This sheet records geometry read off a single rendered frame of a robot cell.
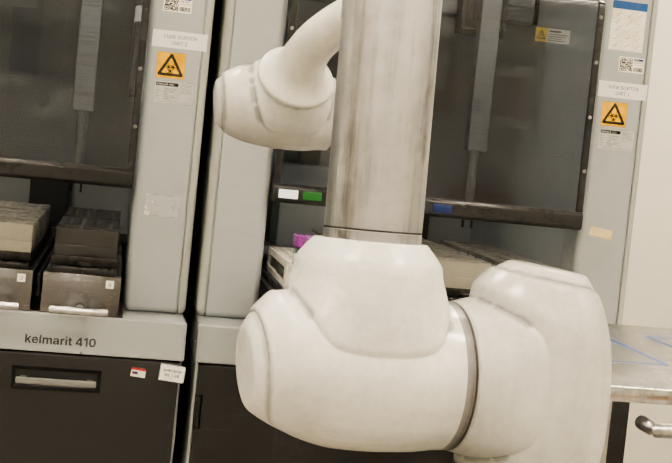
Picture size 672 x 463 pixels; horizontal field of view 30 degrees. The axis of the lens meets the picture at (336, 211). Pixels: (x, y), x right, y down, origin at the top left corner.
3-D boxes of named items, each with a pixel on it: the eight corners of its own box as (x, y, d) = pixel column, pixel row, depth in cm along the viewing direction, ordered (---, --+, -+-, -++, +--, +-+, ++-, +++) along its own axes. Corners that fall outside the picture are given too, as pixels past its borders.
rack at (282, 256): (265, 276, 251) (268, 245, 251) (314, 280, 253) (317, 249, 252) (283, 296, 222) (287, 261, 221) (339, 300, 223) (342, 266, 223)
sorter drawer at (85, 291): (59, 267, 287) (62, 228, 287) (120, 272, 289) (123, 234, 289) (37, 315, 215) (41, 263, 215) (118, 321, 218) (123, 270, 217)
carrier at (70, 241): (117, 263, 231) (120, 231, 231) (117, 264, 229) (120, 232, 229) (52, 258, 229) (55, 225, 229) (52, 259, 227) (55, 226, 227)
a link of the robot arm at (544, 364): (630, 490, 129) (655, 278, 128) (468, 488, 123) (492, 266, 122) (556, 449, 144) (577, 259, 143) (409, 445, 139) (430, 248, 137)
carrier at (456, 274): (485, 294, 243) (489, 263, 243) (488, 295, 241) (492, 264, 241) (427, 289, 241) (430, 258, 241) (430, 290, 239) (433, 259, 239)
